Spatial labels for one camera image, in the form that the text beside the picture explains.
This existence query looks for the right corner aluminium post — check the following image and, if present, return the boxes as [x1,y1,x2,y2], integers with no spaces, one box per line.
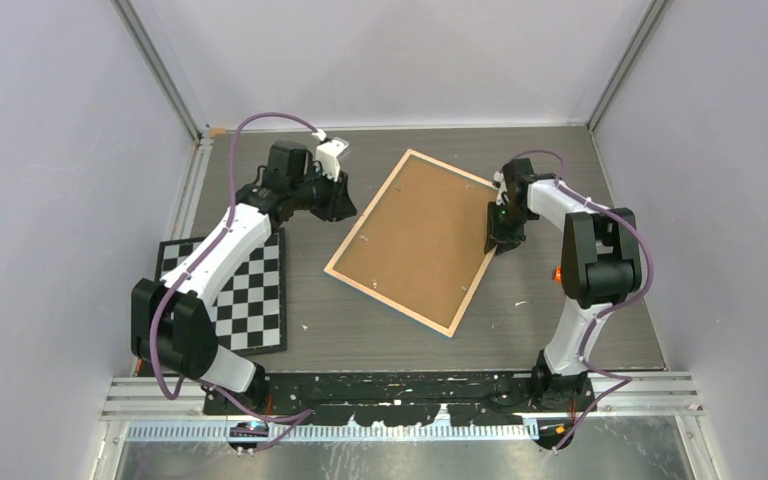
[586,0,672,135]

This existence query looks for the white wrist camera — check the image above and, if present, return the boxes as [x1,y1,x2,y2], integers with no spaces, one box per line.
[492,171,507,205]
[311,129,350,183]

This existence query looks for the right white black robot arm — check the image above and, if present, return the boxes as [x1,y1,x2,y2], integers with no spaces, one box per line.
[484,158,643,411]

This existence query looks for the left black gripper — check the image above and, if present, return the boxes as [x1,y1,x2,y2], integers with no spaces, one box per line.
[290,164,355,223]

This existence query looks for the left corner aluminium post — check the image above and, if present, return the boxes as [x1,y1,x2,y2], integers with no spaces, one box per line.
[110,0,202,143]

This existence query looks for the black white checkerboard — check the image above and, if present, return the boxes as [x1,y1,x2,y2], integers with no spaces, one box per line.
[140,228,290,363]

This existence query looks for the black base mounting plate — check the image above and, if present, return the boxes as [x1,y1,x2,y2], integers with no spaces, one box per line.
[203,371,595,427]

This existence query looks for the blue picture frame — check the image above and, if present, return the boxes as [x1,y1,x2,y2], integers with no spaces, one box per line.
[324,149,497,337]

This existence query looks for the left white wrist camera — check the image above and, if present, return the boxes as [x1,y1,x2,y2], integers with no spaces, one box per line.
[311,129,350,183]

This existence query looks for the aluminium front rail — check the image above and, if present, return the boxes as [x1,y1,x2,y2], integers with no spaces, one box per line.
[100,371,705,421]

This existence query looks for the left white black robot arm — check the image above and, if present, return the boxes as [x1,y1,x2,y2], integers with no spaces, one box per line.
[130,137,357,414]

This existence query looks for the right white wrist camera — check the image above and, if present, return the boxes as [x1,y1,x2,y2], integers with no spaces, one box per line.
[492,171,507,205]

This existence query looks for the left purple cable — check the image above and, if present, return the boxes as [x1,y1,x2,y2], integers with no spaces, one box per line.
[148,112,330,454]

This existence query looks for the white perforated strip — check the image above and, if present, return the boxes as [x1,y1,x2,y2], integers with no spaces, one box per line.
[125,419,539,444]

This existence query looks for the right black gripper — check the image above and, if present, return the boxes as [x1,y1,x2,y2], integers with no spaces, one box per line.
[485,200,533,255]

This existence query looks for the corner aluminium post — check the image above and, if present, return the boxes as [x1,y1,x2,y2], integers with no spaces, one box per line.
[110,0,202,143]
[586,0,672,135]

